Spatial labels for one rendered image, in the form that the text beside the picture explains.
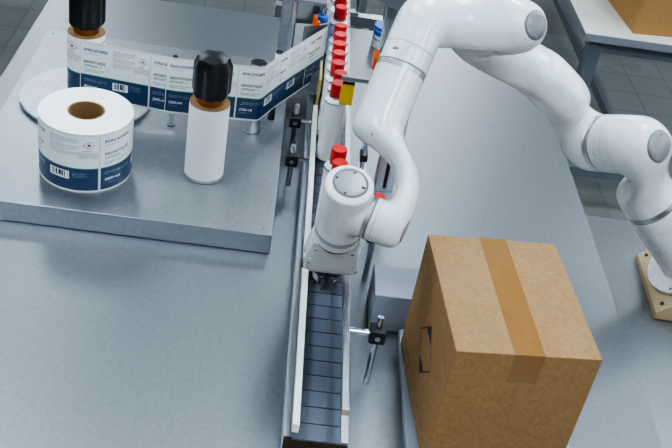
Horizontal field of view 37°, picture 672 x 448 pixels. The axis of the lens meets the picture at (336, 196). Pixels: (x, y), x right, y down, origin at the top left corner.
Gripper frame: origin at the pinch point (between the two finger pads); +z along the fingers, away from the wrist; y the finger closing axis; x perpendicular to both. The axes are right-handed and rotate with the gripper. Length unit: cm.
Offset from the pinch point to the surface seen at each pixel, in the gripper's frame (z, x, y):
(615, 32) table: 77, -163, -103
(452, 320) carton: -26.2, 20.5, -18.6
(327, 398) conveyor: -2.5, 25.6, -1.8
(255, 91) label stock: 15, -58, 19
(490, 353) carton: -28.3, 26.6, -24.1
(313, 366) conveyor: 0.1, 18.6, 0.9
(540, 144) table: 39, -74, -59
